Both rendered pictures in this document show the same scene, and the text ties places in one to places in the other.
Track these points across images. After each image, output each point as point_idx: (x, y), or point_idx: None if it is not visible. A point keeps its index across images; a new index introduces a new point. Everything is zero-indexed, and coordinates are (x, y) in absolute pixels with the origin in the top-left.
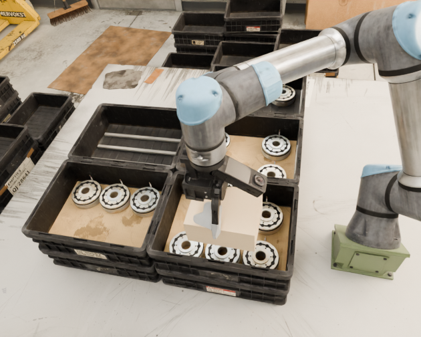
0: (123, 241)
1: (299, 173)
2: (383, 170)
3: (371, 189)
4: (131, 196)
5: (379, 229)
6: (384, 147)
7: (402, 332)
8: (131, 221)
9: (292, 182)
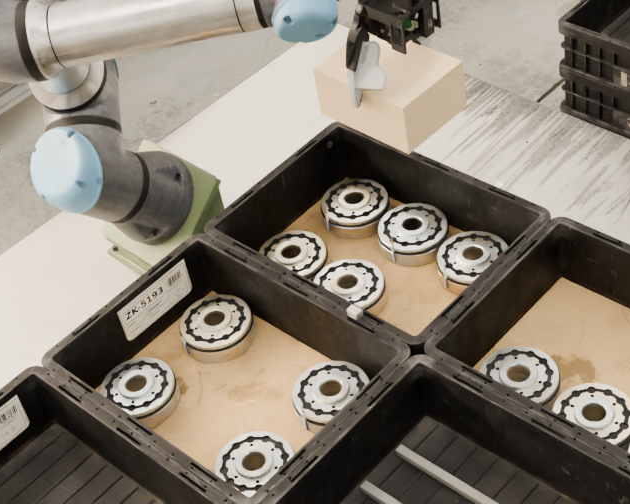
0: (604, 331)
1: (180, 246)
2: (82, 136)
3: (115, 156)
4: (549, 392)
5: (152, 154)
6: None
7: (226, 159)
8: (572, 366)
9: (207, 236)
